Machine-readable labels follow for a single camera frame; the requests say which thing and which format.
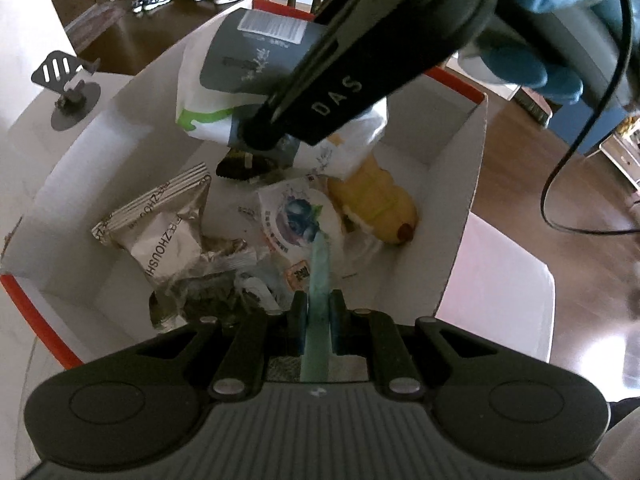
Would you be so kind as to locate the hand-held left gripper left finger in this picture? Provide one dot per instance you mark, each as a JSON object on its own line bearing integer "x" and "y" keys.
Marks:
{"x": 299, "y": 322}

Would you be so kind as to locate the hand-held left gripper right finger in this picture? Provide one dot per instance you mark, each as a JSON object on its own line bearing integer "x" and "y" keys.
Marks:
{"x": 337, "y": 322}

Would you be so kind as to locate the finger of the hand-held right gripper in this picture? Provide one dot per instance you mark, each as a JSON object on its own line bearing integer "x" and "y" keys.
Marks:
{"x": 257, "y": 135}

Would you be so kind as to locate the black snack packet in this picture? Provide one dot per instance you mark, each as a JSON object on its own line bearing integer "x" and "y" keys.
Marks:
{"x": 240, "y": 167}

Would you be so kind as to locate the teal plastic strip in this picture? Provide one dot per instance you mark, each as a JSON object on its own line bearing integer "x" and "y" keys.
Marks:
{"x": 318, "y": 285}

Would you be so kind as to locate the white grey snack bag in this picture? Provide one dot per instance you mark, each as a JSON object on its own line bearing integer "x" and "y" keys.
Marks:
{"x": 240, "y": 60}

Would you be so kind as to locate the tan plush dog toy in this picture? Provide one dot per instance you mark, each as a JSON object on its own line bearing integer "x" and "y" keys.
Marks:
{"x": 375, "y": 200}

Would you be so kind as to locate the white cardboard box red edges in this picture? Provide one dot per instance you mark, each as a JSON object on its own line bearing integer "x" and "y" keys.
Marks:
{"x": 75, "y": 175}

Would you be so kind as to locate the white desktop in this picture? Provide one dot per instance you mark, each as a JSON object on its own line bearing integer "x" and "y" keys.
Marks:
{"x": 500, "y": 270}

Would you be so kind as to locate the person's right hand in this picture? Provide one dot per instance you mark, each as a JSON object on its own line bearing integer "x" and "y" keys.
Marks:
{"x": 520, "y": 67}

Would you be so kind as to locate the white printed snack packet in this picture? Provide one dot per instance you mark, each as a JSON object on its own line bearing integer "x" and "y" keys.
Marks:
{"x": 290, "y": 215}

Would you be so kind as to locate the silver snack packet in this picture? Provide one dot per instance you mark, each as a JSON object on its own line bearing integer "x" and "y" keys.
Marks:
{"x": 210, "y": 290}
{"x": 160, "y": 230}

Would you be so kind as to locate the black metal phone stand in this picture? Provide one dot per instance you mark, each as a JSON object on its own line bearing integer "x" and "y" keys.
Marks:
{"x": 75, "y": 110}

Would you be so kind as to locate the patterned floor rug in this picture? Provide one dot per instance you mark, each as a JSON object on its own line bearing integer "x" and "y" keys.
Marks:
{"x": 95, "y": 17}

